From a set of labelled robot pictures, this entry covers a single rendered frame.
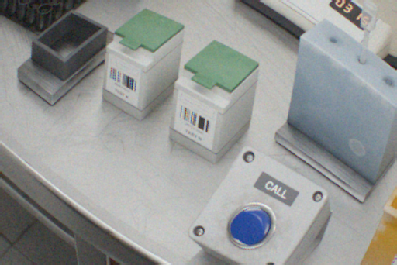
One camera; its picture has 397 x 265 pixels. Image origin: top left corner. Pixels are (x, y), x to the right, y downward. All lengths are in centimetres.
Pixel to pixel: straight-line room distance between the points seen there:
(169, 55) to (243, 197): 16
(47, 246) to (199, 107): 108
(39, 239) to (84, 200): 106
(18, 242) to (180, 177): 106
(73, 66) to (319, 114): 20
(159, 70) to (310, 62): 12
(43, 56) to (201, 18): 16
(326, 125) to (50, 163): 21
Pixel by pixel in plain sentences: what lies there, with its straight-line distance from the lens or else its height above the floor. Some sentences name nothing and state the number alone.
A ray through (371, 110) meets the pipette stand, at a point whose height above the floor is 95.
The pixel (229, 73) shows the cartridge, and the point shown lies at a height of 94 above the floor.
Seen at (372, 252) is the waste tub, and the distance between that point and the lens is 63.
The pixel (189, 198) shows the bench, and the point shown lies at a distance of 70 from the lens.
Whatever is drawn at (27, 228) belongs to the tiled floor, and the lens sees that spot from 177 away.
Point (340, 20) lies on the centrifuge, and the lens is 82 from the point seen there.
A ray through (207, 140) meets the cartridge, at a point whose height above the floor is 89.
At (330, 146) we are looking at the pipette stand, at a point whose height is 89.
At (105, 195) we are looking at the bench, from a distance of 70.
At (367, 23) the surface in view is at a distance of 65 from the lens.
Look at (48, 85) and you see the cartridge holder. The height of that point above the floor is 89.
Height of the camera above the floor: 141
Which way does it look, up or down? 46 degrees down
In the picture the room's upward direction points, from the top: 8 degrees clockwise
